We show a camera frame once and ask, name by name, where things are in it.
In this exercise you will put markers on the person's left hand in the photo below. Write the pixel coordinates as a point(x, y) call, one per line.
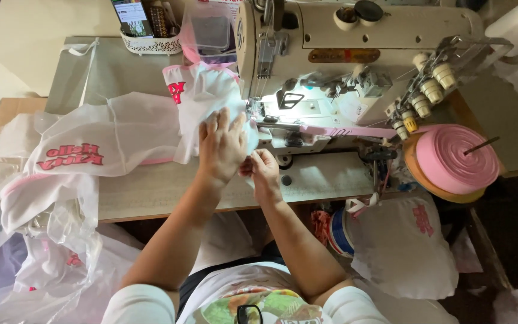
point(221, 148)

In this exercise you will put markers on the person's right hand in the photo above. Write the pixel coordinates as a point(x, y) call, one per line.
point(265, 173)

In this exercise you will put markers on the person's right fingers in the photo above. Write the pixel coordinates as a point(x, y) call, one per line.
point(252, 163)

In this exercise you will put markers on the white fabric bag pink trim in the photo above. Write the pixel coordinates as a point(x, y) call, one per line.
point(205, 92)

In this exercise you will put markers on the plain white fabric piece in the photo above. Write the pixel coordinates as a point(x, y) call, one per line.
point(223, 243)

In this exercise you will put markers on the red patterned cloth scrap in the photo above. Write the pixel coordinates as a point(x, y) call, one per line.
point(319, 227)

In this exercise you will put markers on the pink binding tape strip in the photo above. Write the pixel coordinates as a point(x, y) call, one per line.
point(349, 131)

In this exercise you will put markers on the blue and white tape roll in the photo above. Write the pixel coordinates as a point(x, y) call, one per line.
point(340, 234)

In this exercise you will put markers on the cream industrial sewing machine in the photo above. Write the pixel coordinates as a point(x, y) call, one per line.
point(344, 67)

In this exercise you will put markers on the clear plastic container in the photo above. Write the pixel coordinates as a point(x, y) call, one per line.
point(209, 31)

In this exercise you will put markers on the person's printed white shirt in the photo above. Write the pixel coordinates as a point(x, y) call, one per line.
point(259, 301)

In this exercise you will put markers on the black eyeglasses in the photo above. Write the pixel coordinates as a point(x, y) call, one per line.
point(249, 315)

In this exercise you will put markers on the white lattice basket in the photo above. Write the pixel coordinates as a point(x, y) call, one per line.
point(151, 45)

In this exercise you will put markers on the heap of white printed bags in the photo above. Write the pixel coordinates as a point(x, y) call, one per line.
point(88, 139)

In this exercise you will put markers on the orange tape roll disc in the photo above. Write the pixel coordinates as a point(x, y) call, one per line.
point(421, 182)

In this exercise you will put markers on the stuffed white printed sack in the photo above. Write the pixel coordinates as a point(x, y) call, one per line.
point(403, 252)

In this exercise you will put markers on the black phone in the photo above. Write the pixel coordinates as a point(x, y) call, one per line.
point(131, 18)

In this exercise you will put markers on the pink binding tape roll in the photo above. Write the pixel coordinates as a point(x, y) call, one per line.
point(450, 162)

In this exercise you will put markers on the metal rod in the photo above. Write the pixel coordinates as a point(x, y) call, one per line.
point(481, 145)

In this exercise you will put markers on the heap of clear plastic bags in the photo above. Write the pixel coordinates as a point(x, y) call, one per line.
point(25, 279)

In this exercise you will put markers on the white fabric roll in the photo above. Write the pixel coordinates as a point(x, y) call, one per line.
point(517, 24)

